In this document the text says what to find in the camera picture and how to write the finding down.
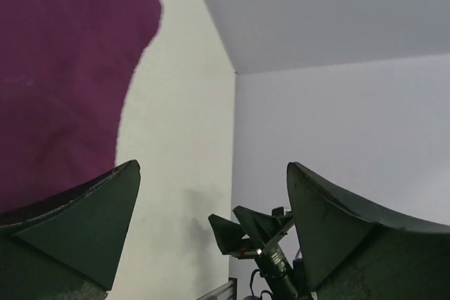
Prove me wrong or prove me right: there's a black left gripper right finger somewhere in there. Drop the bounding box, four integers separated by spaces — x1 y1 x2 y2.
287 162 449 300

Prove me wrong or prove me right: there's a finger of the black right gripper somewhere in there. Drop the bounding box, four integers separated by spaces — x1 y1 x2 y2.
208 214 248 256
233 206 295 240

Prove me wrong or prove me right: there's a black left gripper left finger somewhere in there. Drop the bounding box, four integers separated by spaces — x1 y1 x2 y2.
1 160 141 300

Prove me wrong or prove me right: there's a purple cloth wrap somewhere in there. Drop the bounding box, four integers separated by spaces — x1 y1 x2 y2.
1 0 162 211

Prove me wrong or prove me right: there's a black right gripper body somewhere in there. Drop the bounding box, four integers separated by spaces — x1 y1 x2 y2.
231 221 306 299

